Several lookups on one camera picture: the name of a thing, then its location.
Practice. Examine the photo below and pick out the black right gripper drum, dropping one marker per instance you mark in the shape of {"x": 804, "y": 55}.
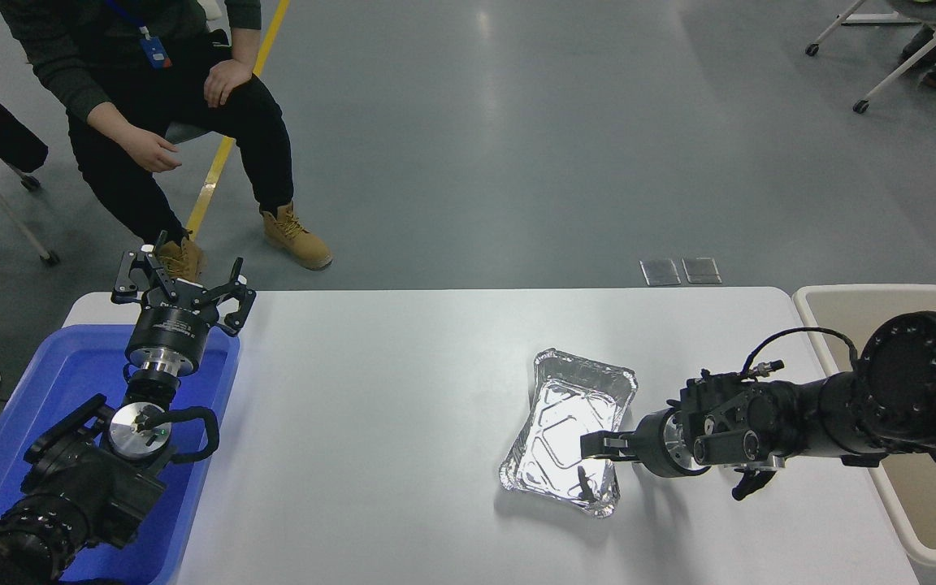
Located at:
{"x": 651, "y": 443}

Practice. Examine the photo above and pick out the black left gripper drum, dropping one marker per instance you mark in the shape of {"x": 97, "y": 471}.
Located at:
{"x": 171, "y": 329}

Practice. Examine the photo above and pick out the silver foil tray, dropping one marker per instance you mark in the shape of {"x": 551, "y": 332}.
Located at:
{"x": 557, "y": 406}

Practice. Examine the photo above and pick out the person's right forearm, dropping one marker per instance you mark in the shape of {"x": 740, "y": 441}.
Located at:
{"x": 82, "y": 93}

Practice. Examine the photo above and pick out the person's left forearm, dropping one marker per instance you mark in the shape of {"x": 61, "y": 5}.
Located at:
{"x": 242, "y": 36}

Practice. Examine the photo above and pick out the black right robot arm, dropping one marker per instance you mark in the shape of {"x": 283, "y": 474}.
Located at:
{"x": 915, "y": 382}

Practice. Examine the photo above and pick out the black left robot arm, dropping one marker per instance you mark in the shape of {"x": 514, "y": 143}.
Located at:
{"x": 86, "y": 487}

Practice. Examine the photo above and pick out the grey floor plate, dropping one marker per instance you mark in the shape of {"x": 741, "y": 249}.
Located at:
{"x": 660, "y": 272}
{"x": 702, "y": 270}

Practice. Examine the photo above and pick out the person's right hand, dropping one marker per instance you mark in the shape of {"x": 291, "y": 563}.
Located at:
{"x": 147, "y": 152}

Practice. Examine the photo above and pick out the person's left hand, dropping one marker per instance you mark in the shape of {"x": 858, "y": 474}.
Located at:
{"x": 226, "y": 80}

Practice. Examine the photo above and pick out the blue plastic tray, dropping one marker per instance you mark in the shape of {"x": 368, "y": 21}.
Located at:
{"x": 70, "y": 374}

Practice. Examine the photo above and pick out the seated person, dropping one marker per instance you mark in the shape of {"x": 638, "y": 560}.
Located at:
{"x": 127, "y": 106}

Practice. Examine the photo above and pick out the large pale bin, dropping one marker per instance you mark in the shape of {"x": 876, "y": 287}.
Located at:
{"x": 829, "y": 313}

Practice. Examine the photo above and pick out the white chair frame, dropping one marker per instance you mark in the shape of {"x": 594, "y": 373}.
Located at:
{"x": 882, "y": 19}

